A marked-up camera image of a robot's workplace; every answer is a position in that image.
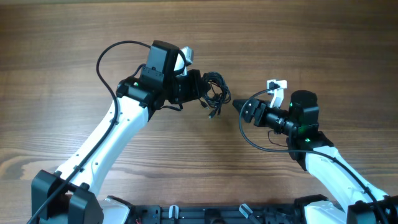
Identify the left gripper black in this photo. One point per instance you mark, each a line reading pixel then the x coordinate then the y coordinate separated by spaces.
pixel 194 79

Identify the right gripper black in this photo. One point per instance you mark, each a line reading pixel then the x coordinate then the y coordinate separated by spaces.
pixel 263 105

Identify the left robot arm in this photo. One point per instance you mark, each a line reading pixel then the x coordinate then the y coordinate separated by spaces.
pixel 70 194

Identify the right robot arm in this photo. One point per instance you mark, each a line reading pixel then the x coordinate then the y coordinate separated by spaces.
pixel 358 200

